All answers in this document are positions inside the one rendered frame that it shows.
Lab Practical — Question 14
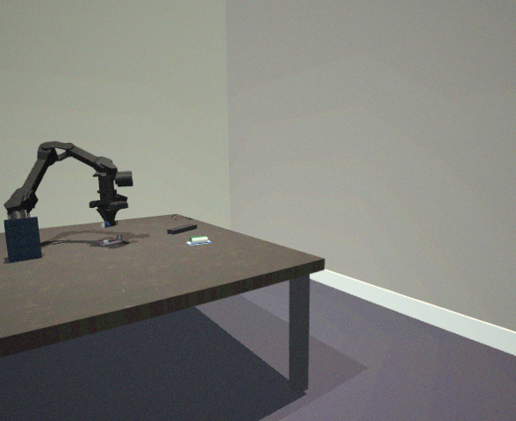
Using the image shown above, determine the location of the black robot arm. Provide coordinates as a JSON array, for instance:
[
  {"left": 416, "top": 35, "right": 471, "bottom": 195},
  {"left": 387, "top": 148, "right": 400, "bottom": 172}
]
[{"left": 4, "top": 141, "right": 133, "bottom": 220}]

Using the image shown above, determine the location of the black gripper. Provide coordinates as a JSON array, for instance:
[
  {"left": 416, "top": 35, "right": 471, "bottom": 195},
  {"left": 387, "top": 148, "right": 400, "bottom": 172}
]
[{"left": 90, "top": 187, "right": 129, "bottom": 226}]

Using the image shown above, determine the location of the black and blue battery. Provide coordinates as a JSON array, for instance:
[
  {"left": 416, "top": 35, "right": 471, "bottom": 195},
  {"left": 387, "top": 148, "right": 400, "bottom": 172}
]
[{"left": 102, "top": 220, "right": 118, "bottom": 228}]

